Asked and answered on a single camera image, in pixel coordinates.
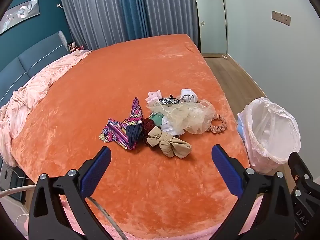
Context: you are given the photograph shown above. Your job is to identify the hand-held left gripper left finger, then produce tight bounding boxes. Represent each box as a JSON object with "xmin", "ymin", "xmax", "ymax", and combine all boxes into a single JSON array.
[{"xmin": 28, "ymin": 146, "xmax": 113, "ymax": 240}]

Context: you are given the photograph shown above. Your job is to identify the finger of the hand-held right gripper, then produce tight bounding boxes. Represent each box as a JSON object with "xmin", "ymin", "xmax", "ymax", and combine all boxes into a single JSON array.
[{"xmin": 288, "ymin": 151, "xmax": 320, "ymax": 202}]

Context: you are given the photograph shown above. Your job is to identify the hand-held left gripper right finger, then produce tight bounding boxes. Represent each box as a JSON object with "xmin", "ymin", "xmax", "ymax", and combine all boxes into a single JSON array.
[{"xmin": 211, "ymin": 144, "xmax": 296, "ymax": 240}]

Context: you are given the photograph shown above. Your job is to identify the pink scrunchie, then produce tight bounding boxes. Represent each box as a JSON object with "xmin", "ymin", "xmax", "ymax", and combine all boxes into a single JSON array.
[{"xmin": 209, "ymin": 114, "xmax": 227, "ymax": 133}]

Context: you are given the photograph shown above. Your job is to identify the bin with white bag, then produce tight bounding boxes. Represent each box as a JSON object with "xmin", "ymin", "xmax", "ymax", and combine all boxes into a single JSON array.
[{"xmin": 237, "ymin": 97, "xmax": 301, "ymax": 175}]

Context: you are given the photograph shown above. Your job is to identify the striped colourful cloth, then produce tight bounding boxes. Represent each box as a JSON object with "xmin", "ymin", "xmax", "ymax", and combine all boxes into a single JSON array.
[{"xmin": 100, "ymin": 97, "xmax": 144, "ymax": 151}]

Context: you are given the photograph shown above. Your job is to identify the beige fabric bow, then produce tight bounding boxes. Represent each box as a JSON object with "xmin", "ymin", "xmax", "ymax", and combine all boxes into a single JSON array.
[{"xmin": 146, "ymin": 126, "xmax": 192, "ymax": 159}]

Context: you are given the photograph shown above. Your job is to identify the dark red scrunchie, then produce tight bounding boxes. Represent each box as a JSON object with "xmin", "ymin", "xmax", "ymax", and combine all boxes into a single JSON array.
[{"xmin": 142, "ymin": 118, "xmax": 156, "ymax": 147}]

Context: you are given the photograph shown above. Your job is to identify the plain white cloth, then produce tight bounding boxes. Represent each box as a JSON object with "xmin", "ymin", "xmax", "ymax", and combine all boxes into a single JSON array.
[{"xmin": 161, "ymin": 119, "xmax": 181, "ymax": 136}]

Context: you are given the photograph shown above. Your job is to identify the green cloth item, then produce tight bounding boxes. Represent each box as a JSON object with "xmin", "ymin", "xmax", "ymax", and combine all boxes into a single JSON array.
[{"xmin": 149, "ymin": 112, "xmax": 165, "ymax": 127}]

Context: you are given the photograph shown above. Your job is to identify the white patterned sock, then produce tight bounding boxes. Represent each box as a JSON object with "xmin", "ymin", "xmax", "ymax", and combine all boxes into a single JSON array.
[{"xmin": 180, "ymin": 88, "xmax": 198, "ymax": 103}]

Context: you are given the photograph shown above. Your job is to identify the leopard print headband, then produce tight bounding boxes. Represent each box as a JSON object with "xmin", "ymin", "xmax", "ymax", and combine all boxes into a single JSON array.
[{"xmin": 158, "ymin": 94, "xmax": 181, "ymax": 105}]

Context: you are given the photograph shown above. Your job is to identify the light pink hair bow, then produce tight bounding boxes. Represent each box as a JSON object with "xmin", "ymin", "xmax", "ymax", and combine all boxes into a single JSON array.
[{"xmin": 146, "ymin": 90, "xmax": 163, "ymax": 105}]

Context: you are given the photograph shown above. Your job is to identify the pink fleece sheet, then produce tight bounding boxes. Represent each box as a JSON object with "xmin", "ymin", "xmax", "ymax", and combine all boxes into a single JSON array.
[{"xmin": 60, "ymin": 197, "xmax": 264, "ymax": 240}]

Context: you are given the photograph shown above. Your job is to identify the bedside socket panel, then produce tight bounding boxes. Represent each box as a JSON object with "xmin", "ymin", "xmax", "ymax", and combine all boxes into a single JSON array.
[{"xmin": 0, "ymin": 160, "xmax": 27, "ymax": 203}]

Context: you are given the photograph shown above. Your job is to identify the orange bed blanket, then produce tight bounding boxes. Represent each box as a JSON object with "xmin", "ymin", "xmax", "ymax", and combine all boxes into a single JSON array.
[{"xmin": 11, "ymin": 34, "xmax": 250, "ymax": 238}]

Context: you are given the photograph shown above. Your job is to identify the pink quilt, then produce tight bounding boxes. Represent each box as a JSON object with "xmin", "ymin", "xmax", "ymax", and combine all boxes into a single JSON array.
[{"xmin": 0, "ymin": 49, "xmax": 92, "ymax": 167}]

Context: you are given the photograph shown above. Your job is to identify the blue padded headboard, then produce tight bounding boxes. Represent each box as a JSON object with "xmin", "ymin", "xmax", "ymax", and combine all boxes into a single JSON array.
[{"xmin": 0, "ymin": 32, "xmax": 70, "ymax": 108}]

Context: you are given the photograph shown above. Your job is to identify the grey chair back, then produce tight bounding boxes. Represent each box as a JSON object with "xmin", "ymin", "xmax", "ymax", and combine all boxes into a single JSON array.
[{"xmin": 58, "ymin": 30, "xmax": 68, "ymax": 52}]

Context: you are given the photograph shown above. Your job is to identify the standing mirror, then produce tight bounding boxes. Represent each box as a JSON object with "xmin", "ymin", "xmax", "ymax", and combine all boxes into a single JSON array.
[{"xmin": 194, "ymin": 0, "xmax": 228, "ymax": 58}]

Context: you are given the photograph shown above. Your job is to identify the grey curtain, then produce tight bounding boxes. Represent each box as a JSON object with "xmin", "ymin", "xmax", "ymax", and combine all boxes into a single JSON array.
[
  {"xmin": 142, "ymin": 0, "xmax": 200, "ymax": 48},
  {"xmin": 61, "ymin": 0, "xmax": 125, "ymax": 52}
]

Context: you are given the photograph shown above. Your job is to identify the blue curtain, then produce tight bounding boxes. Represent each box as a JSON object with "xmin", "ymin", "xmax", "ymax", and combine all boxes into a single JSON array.
[{"xmin": 117, "ymin": 0, "xmax": 153, "ymax": 38}]

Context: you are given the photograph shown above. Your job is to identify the transparent cable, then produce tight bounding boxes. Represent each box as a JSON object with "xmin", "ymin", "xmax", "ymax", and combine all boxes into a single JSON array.
[{"xmin": 86, "ymin": 197, "xmax": 126, "ymax": 240}]

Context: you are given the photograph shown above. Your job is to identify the thick white cable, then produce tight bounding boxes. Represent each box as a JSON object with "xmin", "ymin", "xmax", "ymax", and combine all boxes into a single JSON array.
[{"xmin": 0, "ymin": 184, "xmax": 37, "ymax": 198}]

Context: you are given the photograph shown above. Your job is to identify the thin white cable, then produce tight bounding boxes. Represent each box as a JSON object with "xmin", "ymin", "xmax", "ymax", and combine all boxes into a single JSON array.
[{"xmin": 15, "ymin": 213, "xmax": 30, "ymax": 233}]

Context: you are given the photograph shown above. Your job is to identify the wall switch panel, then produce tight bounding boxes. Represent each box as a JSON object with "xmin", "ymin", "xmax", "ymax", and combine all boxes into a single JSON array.
[{"xmin": 272, "ymin": 10, "xmax": 291, "ymax": 27}]

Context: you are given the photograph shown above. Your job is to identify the wall poster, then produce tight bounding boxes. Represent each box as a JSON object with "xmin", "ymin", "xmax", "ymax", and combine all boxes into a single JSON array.
[{"xmin": 0, "ymin": 0, "xmax": 40, "ymax": 34}]

